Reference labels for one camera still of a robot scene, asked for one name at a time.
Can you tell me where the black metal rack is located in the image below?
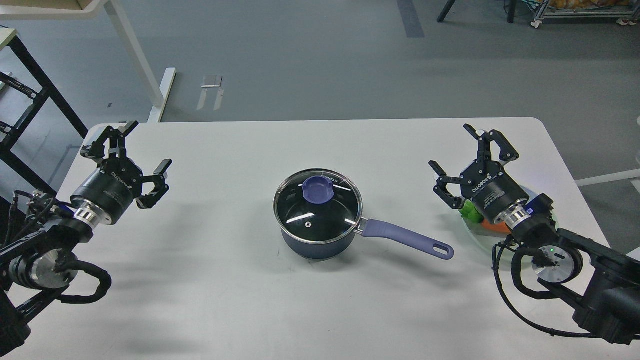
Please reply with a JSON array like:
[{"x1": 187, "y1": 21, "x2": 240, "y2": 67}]
[{"x1": 0, "y1": 28, "x2": 89, "y2": 194}]

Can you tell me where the clear glass plate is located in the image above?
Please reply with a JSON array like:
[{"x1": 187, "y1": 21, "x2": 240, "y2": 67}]
[{"x1": 461, "y1": 185, "x2": 558, "y2": 262}]

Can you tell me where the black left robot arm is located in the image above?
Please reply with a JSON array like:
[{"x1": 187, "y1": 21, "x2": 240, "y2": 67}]
[{"x1": 1, "y1": 121, "x2": 172, "y2": 356}]

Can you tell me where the glass lid with purple knob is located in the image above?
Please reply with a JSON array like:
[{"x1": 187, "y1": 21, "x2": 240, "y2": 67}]
[{"x1": 273, "y1": 168, "x2": 363, "y2": 244}]

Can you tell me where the wheeled metal cart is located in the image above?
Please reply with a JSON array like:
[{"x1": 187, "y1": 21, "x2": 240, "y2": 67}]
[{"x1": 530, "y1": 0, "x2": 640, "y2": 28}]

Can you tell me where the green vegetable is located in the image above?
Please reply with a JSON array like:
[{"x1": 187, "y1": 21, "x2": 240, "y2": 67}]
[{"x1": 458, "y1": 200, "x2": 485, "y2": 224}]

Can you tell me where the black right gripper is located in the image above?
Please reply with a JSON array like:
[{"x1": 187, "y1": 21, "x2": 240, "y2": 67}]
[{"x1": 429, "y1": 124, "x2": 532, "y2": 225}]

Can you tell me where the black camera box right wrist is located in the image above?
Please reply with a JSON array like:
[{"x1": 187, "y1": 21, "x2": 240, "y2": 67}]
[{"x1": 525, "y1": 193, "x2": 554, "y2": 219}]

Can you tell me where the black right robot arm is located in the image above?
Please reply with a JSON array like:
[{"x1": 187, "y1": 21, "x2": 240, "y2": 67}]
[{"x1": 429, "y1": 124, "x2": 640, "y2": 346}]

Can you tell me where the orange carrot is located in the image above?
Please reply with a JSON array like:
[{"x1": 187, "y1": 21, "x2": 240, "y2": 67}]
[{"x1": 480, "y1": 219, "x2": 512, "y2": 235}]

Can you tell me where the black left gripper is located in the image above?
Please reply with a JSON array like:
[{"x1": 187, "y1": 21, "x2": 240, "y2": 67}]
[{"x1": 70, "y1": 121, "x2": 173, "y2": 225}]

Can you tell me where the black stand legs background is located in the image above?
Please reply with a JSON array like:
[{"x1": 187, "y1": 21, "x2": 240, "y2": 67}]
[{"x1": 436, "y1": 0, "x2": 519, "y2": 24}]

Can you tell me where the white table frame background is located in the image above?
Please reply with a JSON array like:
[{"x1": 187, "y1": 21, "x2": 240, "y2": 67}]
[{"x1": 0, "y1": 0, "x2": 177, "y2": 124}]

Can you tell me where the blue saucepan with purple handle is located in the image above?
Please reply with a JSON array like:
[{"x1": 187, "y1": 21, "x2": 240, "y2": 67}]
[{"x1": 273, "y1": 168, "x2": 455, "y2": 261}]

